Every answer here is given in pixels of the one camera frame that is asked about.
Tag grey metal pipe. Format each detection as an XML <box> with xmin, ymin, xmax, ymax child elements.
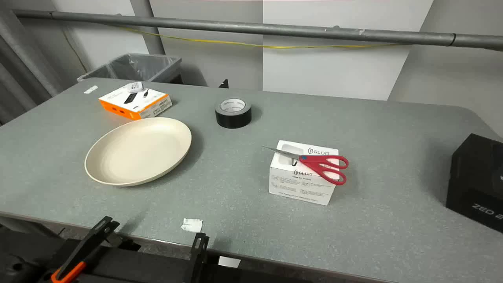
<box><xmin>14</xmin><ymin>8</ymin><xmax>503</xmax><ymax>52</ymax></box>

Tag grey vertical metal post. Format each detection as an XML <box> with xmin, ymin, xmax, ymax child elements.
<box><xmin>129</xmin><ymin>0</ymin><xmax>166</xmax><ymax>57</ymax></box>

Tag orange white product box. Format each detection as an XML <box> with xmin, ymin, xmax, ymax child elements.
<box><xmin>97</xmin><ymin>80</ymin><xmax>174</xmax><ymax>121</ymax></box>

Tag crumpled white tape piece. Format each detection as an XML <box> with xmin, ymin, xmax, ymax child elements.
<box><xmin>179</xmin><ymin>217</ymin><xmax>204</xmax><ymax>234</ymax></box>

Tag cream white round plate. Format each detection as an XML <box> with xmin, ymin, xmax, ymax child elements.
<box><xmin>83</xmin><ymin>116</ymin><xmax>193</xmax><ymax>189</ymax></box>

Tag red handled scissors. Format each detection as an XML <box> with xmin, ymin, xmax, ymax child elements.
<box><xmin>269</xmin><ymin>146</ymin><xmax>350</xmax><ymax>187</ymax></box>

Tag black masking tape roll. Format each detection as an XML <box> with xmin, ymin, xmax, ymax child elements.
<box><xmin>214</xmin><ymin>96</ymin><xmax>253</xmax><ymax>130</ymax></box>

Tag thin yellow cable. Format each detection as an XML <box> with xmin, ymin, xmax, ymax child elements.
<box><xmin>107</xmin><ymin>22</ymin><xmax>399</xmax><ymax>53</ymax></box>

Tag black camera packaging box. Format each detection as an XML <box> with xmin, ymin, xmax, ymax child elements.
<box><xmin>445</xmin><ymin>132</ymin><xmax>503</xmax><ymax>234</ymax></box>

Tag small white sticker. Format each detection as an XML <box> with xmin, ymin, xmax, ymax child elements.
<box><xmin>217</xmin><ymin>255</ymin><xmax>242</xmax><ymax>270</ymax></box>

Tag grey plastic bin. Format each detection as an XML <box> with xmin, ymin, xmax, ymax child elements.
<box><xmin>75</xmin><ymin>52</ymin><xmax>184</xmax><ymax>85</ymax></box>

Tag small white cardboard box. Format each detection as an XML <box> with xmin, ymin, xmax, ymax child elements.
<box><xmin>267</xmin><ymin>138</ymin><xmax>341</xmax><ymax>208</ymax></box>

